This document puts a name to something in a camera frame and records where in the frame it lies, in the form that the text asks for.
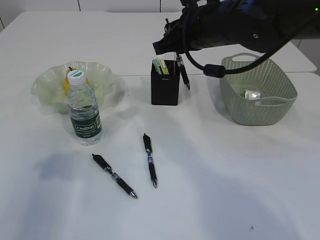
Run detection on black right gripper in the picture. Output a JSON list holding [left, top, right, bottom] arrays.
[[152, 4, 225, 55]]

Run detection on black pen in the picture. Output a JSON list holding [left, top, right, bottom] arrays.
[[92, 153, 138, 199], [142, 133, 158, 188], [175, 52, 191, 90]]

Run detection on green utility knife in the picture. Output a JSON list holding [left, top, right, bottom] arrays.
[[152, 57, 163, 75]]

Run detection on yellow green pen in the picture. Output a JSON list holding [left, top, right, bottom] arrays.
[[157, 57, 170, 75]]

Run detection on yellow pear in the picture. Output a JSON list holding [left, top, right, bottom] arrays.
[[63, 67, 90, 95]]

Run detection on clear water bottle green label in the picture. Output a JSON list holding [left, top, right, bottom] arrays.
[[66, 68, 103, 146]]

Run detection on clear plastic ruler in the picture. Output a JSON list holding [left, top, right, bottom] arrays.
[[164, 52, 176, 75]]

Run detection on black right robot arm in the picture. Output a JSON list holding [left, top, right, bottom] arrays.
[[152, 0, 320, 55]]

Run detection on black square pen holder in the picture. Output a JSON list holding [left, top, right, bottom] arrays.
[[150, 61, 181, 106]]

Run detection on green plastic woven basket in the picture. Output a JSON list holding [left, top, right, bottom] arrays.
[[219, 59, 298, 126]]

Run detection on pale green wavy glass plate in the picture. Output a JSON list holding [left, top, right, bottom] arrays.
[[30, 61, 124, 115]]

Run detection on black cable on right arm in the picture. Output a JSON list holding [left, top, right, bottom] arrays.
[[179, 0, 320, 80]]

